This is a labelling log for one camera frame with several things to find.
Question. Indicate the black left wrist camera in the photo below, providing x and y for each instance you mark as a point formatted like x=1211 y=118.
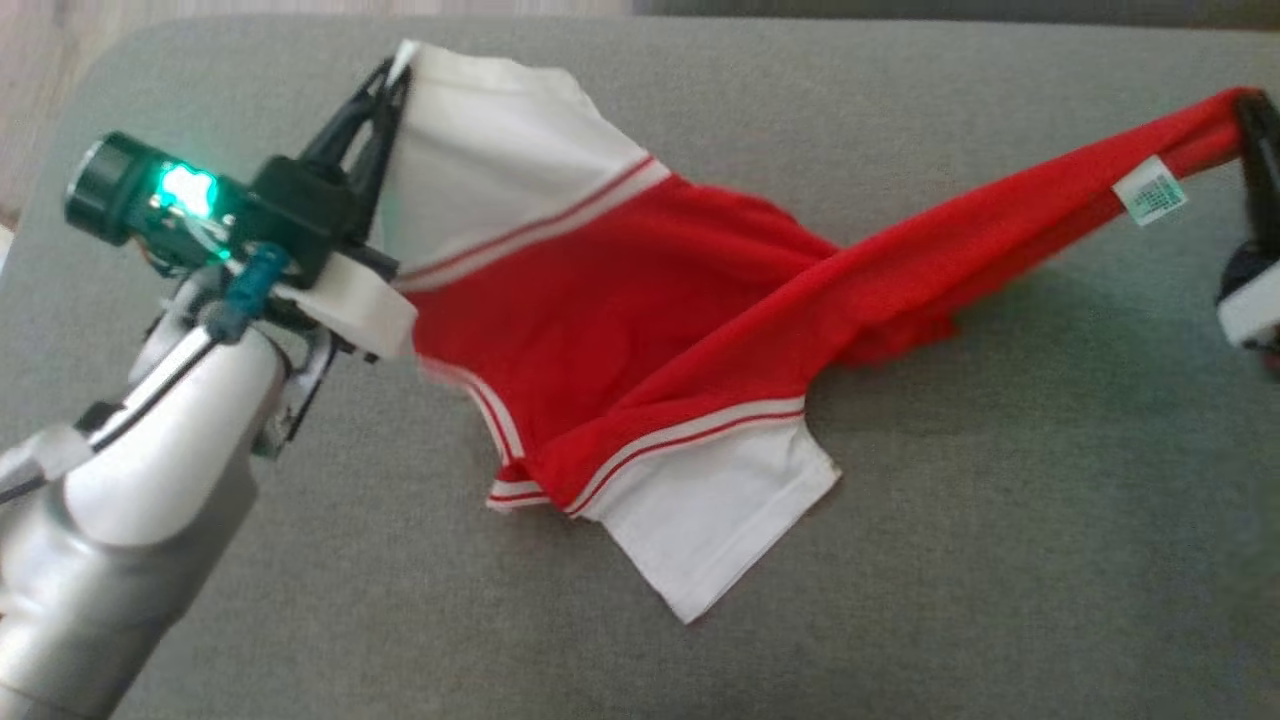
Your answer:
x=110 y=185

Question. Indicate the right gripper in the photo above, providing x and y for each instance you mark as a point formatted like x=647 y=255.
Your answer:
x=1255 y=300

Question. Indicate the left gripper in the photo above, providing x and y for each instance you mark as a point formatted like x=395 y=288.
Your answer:
x=340 y=300

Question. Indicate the red and white shirt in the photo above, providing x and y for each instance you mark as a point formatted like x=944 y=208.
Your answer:
x=620 y=300

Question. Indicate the large grey sofa seat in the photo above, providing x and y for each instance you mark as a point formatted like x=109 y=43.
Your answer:
x=1000 y=500

